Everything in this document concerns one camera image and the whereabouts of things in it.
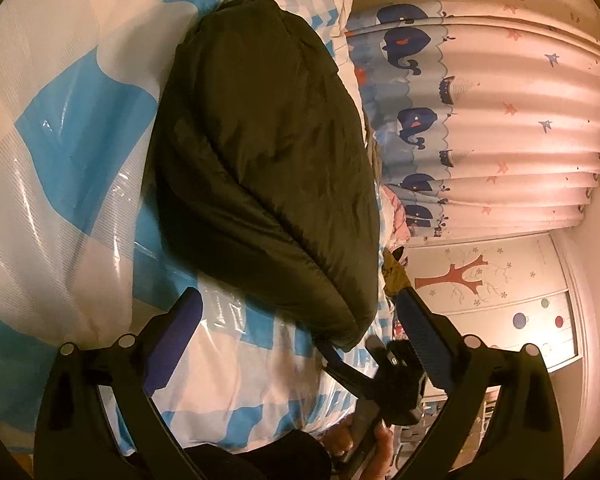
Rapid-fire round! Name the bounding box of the dark olive puffer jacket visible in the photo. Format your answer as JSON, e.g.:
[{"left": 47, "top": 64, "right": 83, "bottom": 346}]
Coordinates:
[{"left": 145, "top": 0, "right": 383, "bottom": 353}]

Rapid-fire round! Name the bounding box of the person's right hand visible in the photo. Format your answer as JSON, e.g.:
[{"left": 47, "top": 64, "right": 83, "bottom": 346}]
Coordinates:
[{"left": 322, "top": 422, "right": 396, "bottom": 480}]

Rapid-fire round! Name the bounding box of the pink cloth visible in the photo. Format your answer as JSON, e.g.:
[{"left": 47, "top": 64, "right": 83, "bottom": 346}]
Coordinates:
[{"left": 382, "top": 185, "right": 412, "bottom": 246}]

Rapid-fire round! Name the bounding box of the white wardrobe with tree decal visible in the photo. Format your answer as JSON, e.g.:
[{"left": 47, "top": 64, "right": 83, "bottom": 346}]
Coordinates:
[{"left": 405, "top": 232, "right": 581, "bottom": 376}]

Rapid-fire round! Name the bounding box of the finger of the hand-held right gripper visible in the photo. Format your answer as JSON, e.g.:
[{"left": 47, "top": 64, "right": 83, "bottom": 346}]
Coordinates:
[
  {"left": 365, "top": 335, "right": 396, "bottom": 361},
  {"left": 317, "top": 342, "right": 381, "bottom": 402}
]

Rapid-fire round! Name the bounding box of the pink whale print curtain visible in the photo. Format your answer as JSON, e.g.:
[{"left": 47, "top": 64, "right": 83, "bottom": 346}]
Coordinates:
[{"left": 345, "top": 0, "right": 600, "bottom": 241}]

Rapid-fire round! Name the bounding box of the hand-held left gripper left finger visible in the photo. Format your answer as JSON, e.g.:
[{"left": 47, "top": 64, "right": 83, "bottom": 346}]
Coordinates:
[{"left": 32, "top": 287, "right": 206, "bottom": 480}]

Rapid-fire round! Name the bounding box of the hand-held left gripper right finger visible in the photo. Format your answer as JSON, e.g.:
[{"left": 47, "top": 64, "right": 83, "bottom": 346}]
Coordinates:
[{"left": 395, "top": 287, "right": 568, "bottom": 480}]

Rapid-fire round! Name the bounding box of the blue white checkered blanket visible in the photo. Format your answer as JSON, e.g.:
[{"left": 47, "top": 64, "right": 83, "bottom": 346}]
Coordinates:
[{"left": 0, "top": 0, "right": 406, "bottom": 461}]

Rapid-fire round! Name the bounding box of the olive yellow cloth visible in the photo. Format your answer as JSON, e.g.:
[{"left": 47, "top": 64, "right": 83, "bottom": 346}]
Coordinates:
[{"left": 380, "top": 247, "right": 412, "bottom": 301}]

